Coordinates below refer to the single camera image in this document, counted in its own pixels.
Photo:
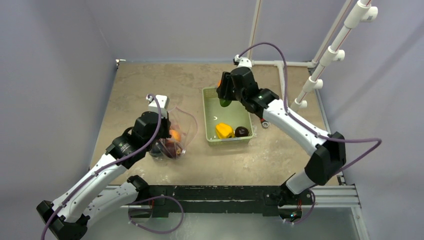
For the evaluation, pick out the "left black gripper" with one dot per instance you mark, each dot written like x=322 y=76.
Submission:
x=166 y=123

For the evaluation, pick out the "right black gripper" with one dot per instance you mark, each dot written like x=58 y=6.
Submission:
x=226 y=87

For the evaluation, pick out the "green orange toy mango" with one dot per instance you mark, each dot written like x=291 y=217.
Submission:
x=224 y=102

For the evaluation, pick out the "green plastic basket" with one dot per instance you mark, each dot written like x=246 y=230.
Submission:
x=233 y=115

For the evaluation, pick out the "orange toy pumpkin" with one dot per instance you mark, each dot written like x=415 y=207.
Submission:
x=175 y=136

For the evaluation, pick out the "dark red toy apple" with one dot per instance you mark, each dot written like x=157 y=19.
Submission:
x=173 y=150

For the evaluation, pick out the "clear zip top bag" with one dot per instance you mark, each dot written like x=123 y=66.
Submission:
x=183 y=122

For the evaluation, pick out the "yellow toy bell pepper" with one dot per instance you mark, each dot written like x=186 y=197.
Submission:
x=224 y=131

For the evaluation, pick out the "dark purple toy plum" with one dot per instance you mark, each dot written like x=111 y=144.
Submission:
x=241 y=131

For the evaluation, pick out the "purple toy eggplant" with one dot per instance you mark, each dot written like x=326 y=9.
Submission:
x=157 y=149

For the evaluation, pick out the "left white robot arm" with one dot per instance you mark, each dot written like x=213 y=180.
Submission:
x=69 y=216

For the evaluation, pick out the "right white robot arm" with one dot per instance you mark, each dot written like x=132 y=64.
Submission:
x=327 y=151

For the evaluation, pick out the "grey adjustable wrench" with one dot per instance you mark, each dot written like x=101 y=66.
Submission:
x=264 y=123

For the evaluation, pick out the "black base bar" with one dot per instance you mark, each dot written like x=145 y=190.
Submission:
x=267 y=200

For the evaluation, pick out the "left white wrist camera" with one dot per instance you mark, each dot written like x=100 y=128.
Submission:
x=158 y=104

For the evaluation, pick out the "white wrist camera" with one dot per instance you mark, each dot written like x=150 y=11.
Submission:
x=158 y=104
x=241 y=61

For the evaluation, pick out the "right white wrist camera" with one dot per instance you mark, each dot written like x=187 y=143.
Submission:
x=241 y=61

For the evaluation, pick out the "white pvc pipe frame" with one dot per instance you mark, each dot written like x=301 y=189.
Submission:
x=330 y=50

